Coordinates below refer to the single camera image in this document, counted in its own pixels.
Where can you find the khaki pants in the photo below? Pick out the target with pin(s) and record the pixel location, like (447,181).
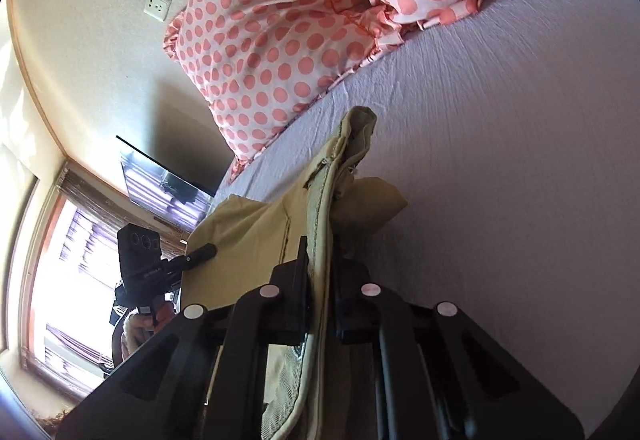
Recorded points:
(260,230)

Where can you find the grey bed sheet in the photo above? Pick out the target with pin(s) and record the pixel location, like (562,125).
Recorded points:
(500,145)

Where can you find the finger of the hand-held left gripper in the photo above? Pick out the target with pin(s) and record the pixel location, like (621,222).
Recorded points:
(197,254)

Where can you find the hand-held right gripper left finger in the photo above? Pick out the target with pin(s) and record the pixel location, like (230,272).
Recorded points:
(292,300)

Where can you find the black wall television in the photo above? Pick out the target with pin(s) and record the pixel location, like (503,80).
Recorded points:
(160,180)

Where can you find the white wall socket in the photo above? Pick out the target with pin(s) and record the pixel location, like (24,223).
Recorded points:
(157,6)

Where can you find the wooden frame window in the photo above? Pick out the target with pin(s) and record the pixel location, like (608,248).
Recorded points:
(60,300)

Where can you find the person's left hand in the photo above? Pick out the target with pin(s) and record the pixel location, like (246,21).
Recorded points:
(159,317)

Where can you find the woven bamboo blind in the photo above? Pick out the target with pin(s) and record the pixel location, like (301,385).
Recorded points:
(100,197)

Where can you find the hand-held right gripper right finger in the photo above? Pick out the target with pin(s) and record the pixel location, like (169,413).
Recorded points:
(352,315)

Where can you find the person's left forearm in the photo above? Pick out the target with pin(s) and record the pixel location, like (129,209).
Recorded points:
(127,335)

